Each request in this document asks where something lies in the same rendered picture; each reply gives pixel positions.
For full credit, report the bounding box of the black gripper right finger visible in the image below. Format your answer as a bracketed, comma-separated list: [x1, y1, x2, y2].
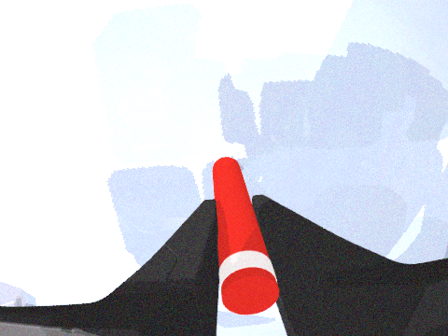
[253, 194, 448, 336]

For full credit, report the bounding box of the red peg with white band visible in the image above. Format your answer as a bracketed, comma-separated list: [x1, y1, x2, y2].
[213, 157, 279, 315]

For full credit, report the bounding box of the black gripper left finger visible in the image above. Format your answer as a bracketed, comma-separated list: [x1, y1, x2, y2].
[0, 199, 219, 336]

